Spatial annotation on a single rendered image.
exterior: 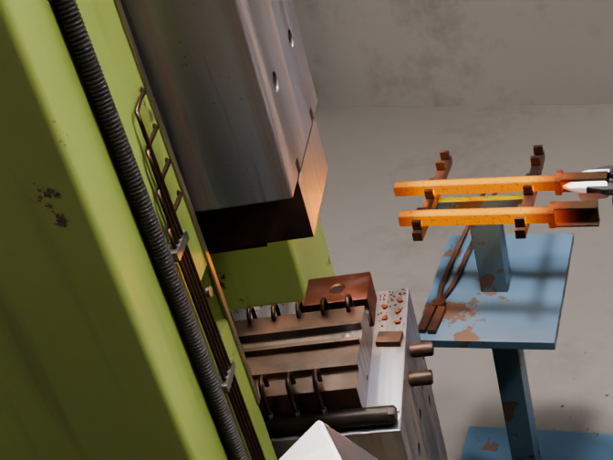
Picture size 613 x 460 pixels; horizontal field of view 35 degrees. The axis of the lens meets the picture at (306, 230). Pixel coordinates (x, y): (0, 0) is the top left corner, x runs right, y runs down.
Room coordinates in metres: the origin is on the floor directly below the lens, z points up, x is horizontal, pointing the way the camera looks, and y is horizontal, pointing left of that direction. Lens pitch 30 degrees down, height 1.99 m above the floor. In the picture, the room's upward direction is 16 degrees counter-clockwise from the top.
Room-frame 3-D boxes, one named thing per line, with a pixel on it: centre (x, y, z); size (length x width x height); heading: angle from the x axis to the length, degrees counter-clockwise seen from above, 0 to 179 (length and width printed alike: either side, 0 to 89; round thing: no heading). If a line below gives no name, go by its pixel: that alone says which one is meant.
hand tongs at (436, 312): (1.93, -0.34, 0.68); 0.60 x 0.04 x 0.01; 149
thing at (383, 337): (1.37, -0.09, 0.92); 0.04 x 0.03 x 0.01; 67
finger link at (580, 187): (1.66, -0.57, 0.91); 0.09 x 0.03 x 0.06; 66
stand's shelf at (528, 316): (1.77, -0.38, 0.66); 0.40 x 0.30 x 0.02; 153
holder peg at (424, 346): (1.38, -0.14, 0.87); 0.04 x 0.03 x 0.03; 75
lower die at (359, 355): (1.35, 0.17, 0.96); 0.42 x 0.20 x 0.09; 75
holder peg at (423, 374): (1.30, -0.12, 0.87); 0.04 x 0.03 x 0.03; 75
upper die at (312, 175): (1.35, 0.17, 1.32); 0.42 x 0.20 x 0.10; 75
